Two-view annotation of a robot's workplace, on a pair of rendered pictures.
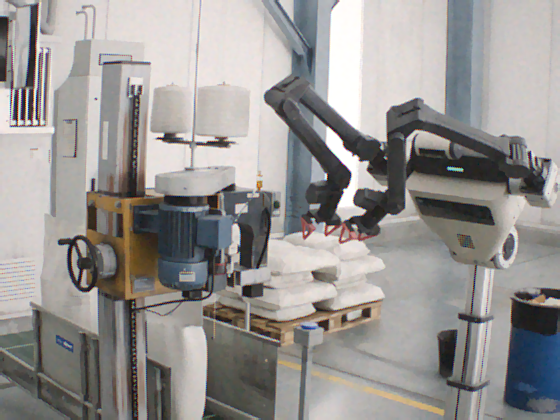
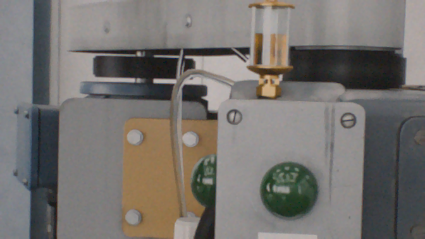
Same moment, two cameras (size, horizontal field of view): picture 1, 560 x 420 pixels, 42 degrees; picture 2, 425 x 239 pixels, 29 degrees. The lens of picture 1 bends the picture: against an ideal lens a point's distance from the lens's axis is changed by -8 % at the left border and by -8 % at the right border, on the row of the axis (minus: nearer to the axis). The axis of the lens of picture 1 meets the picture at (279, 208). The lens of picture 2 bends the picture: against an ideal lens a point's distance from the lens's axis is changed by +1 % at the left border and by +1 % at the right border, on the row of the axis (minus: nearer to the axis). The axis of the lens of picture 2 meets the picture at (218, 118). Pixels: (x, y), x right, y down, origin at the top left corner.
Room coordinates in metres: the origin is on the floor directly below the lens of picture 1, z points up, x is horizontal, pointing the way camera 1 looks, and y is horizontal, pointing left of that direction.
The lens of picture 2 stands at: (3.09, -0.28, 1.34)
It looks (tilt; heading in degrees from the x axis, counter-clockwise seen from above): 3 degrees down; 140
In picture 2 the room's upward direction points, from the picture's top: 2 degrees clockwise
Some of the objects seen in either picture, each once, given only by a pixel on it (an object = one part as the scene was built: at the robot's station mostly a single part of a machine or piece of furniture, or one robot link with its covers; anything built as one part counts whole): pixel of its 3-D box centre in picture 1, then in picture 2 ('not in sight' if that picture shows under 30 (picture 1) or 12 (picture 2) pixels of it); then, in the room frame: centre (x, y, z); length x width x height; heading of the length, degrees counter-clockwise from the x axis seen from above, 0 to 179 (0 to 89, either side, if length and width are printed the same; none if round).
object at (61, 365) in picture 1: (91, 377); not in sight; (2.87, 0.73, 0.53); 1.05 x 0.02 x 0.41; 46
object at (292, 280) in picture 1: (265, 271); not in sight; (5.64, 0.08, 0.44); 0.66 x 0.42 x 0.14; 40
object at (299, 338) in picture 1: (308, 335); not in sight; (2.75, -0.13, 0.81); 0.08 x 0.08 x 0.06; 46
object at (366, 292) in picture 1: (341, 295); not in sight; (5.97, -0.52, 0.20); 0.67 x 0.43 x 0.15; 136
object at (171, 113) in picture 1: (171, 109); not in sight; (2.58, 0.37, 1.61); 0.15 x 0.14 x 0.17; 46
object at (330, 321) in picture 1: (294, 312); not in sight; (5.88, -0.15, 0.07); 1.20 x 0.82 x 0.14; 138
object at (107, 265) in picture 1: (100, 261); not in sight; (2.33, 0.55, 1.14); 0.11 x 0.06 x 0.11; 46
